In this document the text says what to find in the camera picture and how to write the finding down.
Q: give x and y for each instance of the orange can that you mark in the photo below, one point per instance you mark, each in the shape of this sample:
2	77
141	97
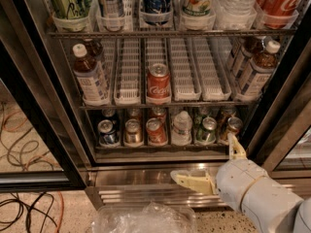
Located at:
225	113
233	125

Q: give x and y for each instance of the clear plastic bin with bag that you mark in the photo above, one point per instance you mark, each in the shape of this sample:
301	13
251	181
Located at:
151	218

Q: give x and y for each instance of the green tall can top shelf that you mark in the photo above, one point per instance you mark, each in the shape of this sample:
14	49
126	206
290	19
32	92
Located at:
69	0

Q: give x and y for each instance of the white empty shelf tray right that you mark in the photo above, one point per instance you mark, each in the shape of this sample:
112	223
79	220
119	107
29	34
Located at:
212	78

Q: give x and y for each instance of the red can bottom front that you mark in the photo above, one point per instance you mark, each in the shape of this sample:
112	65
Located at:
156	131

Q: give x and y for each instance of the silver tall can top shelf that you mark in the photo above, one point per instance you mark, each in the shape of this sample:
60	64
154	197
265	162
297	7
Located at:
111	8

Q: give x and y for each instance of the red can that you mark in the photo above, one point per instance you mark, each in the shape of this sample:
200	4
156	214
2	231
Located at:
156	131
159	113

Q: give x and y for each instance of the right front tea bottle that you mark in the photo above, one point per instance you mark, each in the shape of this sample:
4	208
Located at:
259	69

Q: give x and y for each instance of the left front tea bottle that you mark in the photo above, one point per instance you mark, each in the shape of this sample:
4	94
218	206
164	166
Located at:
90	76

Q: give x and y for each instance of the gold can bottom front left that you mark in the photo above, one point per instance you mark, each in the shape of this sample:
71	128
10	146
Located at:
133	131

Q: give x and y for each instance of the red cola can middle shelf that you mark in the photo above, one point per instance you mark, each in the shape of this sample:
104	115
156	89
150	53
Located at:
158	81

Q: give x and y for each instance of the gold can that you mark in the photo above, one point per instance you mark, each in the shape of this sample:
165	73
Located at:
134	113
133	131

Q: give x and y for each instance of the green can bottom front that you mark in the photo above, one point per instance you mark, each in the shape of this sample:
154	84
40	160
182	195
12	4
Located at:
206	133

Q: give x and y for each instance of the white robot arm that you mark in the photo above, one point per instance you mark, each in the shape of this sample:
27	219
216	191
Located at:
273	208

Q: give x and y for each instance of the blue can bottom rear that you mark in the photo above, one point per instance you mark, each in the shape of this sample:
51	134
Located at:
111	114

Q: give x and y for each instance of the orange can bottom front right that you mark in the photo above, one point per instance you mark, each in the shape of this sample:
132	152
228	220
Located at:
233	125

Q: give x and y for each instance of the red can bottom rear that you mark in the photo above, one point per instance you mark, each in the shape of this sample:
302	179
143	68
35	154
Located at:
159	113

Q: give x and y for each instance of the glass fridge door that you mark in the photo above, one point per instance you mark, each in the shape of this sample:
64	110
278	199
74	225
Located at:
282	115
35	69

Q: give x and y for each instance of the left rear tea bottle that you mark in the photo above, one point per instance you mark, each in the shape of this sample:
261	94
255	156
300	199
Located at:
95	49

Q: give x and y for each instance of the blue can bottom front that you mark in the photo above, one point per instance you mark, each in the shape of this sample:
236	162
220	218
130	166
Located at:
108	135

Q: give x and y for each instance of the red cola bottle top shelf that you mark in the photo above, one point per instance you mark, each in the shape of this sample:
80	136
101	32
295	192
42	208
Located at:
275	14

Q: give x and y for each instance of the white empty shelf tray centre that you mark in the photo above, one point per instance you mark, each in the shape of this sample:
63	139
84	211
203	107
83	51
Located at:
186	86

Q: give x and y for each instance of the green can bottom rear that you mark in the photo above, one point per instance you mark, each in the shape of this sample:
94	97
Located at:
200	114

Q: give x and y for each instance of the white empty shelf tray left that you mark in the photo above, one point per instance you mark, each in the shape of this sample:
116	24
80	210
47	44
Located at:
128	74

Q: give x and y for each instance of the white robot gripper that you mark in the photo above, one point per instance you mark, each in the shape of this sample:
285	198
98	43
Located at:
235	181

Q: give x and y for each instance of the orange can bottom rear right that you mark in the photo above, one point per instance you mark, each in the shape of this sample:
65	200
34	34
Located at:
225	113

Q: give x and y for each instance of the right rear tea bottle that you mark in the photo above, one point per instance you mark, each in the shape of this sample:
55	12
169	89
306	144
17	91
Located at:
243	49

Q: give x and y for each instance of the right glass fridge door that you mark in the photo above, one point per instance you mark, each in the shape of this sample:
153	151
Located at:
282	115

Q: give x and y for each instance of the tea bottle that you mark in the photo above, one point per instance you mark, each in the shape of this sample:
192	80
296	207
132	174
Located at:
243	49
95	49
90	76
259	69

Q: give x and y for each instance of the white empty shelf tray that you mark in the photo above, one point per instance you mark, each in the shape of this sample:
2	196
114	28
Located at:
212	78
186	86
128	74

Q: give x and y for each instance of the left glass fridge door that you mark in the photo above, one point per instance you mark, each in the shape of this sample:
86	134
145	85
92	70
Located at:
35	69

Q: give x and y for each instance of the clear water bottle bottom shelf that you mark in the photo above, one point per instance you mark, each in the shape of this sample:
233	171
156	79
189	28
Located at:
181	129

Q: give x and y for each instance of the steel fridge base grille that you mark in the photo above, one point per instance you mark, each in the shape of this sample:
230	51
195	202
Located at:
142	184

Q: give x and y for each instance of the gold can bottom rear left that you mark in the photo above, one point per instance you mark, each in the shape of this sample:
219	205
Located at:
134	113

